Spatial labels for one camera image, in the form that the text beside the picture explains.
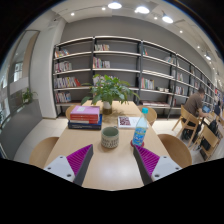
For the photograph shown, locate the wooden chair near left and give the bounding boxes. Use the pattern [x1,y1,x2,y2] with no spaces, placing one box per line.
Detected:
[29,137,58,168]

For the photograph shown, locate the blue plastic water bottle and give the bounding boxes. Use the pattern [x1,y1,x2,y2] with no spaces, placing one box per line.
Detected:
[132,107,148,146]

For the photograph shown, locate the large grey bookshelf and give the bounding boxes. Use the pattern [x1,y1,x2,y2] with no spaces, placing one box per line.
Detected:
[52,36,215,118]

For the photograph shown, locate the open magazine on table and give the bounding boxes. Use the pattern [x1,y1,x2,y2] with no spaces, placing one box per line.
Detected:
[118,116,139,129]

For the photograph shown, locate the wooden slat chair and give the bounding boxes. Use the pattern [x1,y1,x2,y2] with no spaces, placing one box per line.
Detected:
[173,106,199,146]
[195,126,220,161]

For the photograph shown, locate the round red coaster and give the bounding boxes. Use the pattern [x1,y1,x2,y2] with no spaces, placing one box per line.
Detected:
[130,140,145,147]

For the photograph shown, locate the red book on top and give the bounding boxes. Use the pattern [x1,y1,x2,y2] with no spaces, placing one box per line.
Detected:
[70,106,100,124]

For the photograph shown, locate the dark blue thick book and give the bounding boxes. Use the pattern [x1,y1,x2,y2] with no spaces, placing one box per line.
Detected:
[68,114,102,130]

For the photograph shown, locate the small plant by window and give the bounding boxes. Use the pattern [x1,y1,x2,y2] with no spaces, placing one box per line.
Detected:
[22,88,35,104]

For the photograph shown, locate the patterned ceramic cup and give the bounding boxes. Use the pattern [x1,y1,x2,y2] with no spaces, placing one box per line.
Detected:
[101,127,119,149]

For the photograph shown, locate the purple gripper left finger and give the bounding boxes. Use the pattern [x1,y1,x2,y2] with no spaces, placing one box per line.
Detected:
[44,144,93,186]

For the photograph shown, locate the seated man brown shirt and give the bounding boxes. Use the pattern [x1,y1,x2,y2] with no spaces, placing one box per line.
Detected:
[181,87,209,140]

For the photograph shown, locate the wooden chair far left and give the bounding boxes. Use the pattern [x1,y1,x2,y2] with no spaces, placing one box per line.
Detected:
[65,105,76,120]

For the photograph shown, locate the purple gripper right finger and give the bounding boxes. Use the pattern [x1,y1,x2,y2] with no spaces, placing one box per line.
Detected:
[133,145,181,185]

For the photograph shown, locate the green potted plant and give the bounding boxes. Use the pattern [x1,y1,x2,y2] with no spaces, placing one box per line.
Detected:
[81,74,139,115]

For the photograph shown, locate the wooden chair far right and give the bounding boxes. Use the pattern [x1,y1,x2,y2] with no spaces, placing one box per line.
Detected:
[138,105,157,126]

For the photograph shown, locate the wooden chair near right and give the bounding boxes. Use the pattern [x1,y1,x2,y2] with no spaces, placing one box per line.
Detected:
[158,134,192,168]

